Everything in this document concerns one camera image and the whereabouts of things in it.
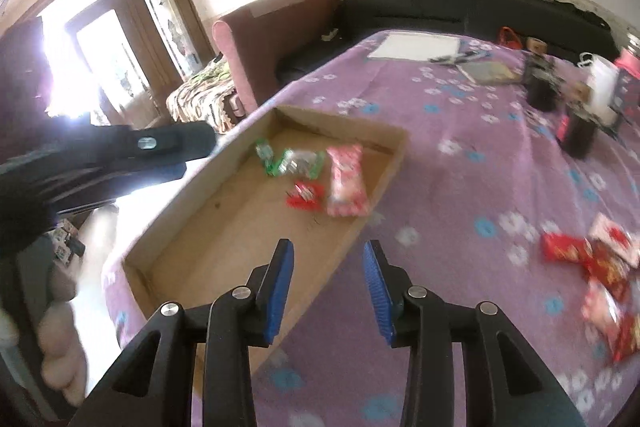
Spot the clear green-edged snack packet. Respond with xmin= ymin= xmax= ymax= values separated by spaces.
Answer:
xmin=265 ymin=148 xmax=325 ymax=178

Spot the black sofa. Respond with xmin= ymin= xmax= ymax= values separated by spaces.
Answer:
xmin=277 ymin=0 xmax=618 ymax=82

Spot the red bag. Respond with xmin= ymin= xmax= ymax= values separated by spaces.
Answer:
xmin=499 ymin=27 xmax=523 ymax=50

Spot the large pink snack packet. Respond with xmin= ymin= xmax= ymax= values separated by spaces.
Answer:
xmin=325 ymin=144 xmax=370 ymax=218

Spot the brown patterned throw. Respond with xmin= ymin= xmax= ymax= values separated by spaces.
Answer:
xmin=166 ymin=57 xmax=246 ymax=132

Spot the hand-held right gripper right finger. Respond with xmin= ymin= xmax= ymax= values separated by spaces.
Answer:
xmin=362 ymin=240 xmax=586 ymax=427

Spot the shallow cardboard box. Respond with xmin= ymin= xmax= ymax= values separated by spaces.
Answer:
xmin=122 ymin=105 xmax=408 ymax=380

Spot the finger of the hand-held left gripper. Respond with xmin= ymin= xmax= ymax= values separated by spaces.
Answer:
xmin=75 ymin=119 xmax=217 ymax=182
xmin=52 ymin=174 xmax=151 ymax=215

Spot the maroon armchair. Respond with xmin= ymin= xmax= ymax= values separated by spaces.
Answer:
xmin=212 ymin=0 xmax=343 ymax=118

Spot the olive notebook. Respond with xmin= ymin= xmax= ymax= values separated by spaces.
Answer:
xmin=465 ymin=61 xmax=521 ymax=85

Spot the pink box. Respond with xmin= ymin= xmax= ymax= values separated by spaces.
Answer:
xmin=615 ymin=47 xmax=640 ymax=80

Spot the red cartoon snack packet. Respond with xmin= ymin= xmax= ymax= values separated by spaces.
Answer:
xmin=286 ymin=180 xmax=325 ymax=211

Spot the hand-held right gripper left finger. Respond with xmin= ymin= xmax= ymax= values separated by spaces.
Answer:
xmin=70 ymin=238 xmax=296 ymax=427

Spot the wooden glass door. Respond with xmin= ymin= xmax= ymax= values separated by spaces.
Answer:
xmin=37 ymin=0 xmax=211 ymax=118

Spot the white paper sheet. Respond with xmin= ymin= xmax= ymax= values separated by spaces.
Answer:
xmin=367 ymin=32 xmax=461 ymax=62

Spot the purple floral blanket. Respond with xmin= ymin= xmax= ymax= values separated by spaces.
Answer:
xmin=100 ymin=29 xmax=640 ymax=427

